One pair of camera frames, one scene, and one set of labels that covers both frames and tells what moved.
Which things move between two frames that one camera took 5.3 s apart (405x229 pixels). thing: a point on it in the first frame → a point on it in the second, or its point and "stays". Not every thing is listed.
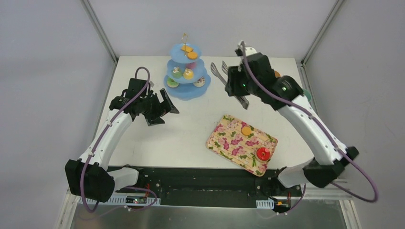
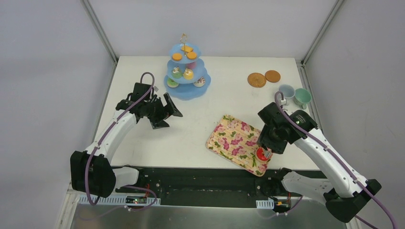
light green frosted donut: [172, 83] stays
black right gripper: [236, 82] → [274, 148]
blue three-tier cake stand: [186, 78] stays
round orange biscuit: [246, 130] → [176, 57]
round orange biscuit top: [192, 55] stays
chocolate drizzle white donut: [200, 82] stays
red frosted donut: [263, 153] stays
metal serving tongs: [240, 99] → [268, 153]
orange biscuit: [186, 48] stays
